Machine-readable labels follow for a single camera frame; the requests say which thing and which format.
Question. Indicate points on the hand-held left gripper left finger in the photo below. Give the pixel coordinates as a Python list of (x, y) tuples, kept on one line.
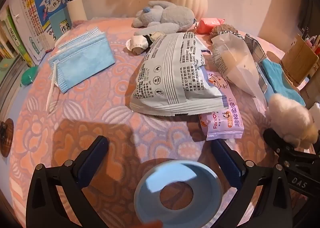
[(92, 160)]

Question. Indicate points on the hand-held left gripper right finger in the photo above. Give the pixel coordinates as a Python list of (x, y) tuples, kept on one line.
[(226, 161)]

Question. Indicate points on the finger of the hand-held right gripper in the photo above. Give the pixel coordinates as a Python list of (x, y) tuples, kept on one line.
[(277, 140)]

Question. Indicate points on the fluffy beige plush toy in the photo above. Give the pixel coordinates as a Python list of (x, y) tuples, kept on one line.
[(287, 118)]

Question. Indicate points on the red tissue packet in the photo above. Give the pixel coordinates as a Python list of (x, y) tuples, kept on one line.
[(211, 25)]

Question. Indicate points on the light blue plush toy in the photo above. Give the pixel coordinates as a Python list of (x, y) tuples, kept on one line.
[(165, 17)]

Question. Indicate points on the pink patterned blanket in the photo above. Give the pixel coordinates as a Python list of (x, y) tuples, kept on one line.
[(100, 130)]

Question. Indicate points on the purple tissue packet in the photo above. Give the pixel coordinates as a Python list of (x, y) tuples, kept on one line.
[(225, 120)]

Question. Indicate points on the cardboard box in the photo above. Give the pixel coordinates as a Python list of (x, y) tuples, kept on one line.
[(311, 95)]

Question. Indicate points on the teal cloth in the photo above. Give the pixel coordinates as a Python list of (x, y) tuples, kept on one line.
[(280, 78)]

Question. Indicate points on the wooden pen holder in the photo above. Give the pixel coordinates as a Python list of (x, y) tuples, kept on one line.
[(298, 60)]

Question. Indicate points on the clear plastic bag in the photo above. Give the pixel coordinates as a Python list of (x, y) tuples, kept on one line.
[(237, 65)]

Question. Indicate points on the brown wooden round object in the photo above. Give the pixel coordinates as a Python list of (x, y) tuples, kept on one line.
[(6, 138)]

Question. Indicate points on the grey checkered fabric ribbon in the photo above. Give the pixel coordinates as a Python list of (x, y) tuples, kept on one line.
[(256, 48)]

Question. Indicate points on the large white printed packet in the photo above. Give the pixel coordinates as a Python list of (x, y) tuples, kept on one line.
[(172, 75)]

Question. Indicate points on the stack of blue face masks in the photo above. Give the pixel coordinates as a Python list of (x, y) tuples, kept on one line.
[(82, 58)]

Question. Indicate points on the pens in holder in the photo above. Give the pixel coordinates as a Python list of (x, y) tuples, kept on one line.
[(313, 42)]

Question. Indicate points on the green plastic object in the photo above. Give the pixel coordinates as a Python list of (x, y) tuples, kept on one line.
[(29, 76)]

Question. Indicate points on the brown fuzzy plush toy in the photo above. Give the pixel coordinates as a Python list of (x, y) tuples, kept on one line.
[(223, 29)]

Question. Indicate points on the white green cover book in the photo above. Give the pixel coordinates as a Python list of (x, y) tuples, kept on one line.
[(30, 33)]

